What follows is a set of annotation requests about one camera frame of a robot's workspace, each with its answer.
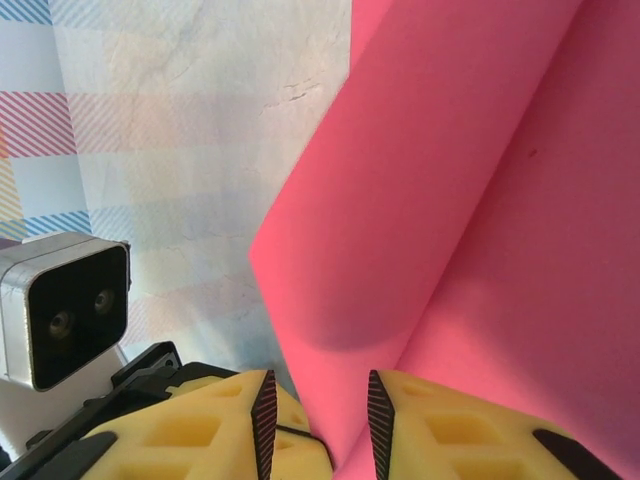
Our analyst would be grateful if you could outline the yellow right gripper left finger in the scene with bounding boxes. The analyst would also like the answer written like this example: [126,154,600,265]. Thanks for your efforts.
[54,369,279,480]

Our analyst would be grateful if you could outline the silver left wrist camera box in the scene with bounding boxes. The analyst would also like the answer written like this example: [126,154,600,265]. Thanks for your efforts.
[0,230,133,392]

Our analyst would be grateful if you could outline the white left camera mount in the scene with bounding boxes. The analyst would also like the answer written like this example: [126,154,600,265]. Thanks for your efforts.
[0,344,130,449]

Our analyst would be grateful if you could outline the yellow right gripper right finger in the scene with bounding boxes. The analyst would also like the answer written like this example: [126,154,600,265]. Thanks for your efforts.
[367,369,615,480]

